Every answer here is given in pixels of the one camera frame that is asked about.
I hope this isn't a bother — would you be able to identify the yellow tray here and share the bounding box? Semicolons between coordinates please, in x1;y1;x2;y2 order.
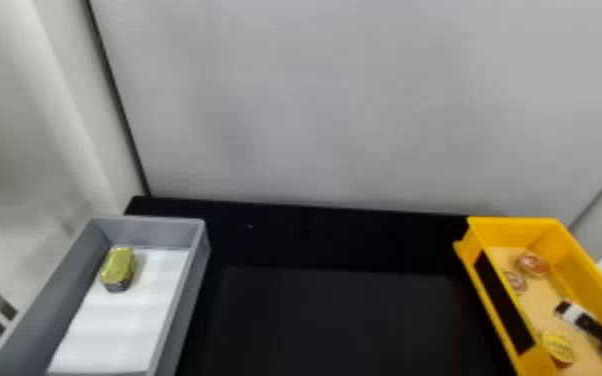
452;215;602;376

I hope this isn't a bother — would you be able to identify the white foam pad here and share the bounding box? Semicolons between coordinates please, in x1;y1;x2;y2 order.
45;247;192;376

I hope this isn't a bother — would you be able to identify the black part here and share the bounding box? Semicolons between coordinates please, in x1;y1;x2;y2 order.
473;250;537;357

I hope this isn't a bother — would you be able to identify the grey tray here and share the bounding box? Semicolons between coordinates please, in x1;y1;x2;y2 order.
0;215;212;376

